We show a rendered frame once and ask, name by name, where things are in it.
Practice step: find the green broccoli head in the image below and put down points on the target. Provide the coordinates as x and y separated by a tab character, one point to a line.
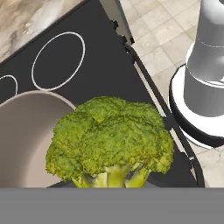
113	137

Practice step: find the black stove hob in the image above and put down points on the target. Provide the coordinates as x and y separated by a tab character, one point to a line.
108	67

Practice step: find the small black stove knob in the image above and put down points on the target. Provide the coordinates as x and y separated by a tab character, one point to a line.
115	24
123	38

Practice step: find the beige pot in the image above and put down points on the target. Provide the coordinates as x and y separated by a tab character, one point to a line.
26	137

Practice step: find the white and grey round pillar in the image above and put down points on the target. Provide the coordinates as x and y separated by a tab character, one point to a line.
204	87

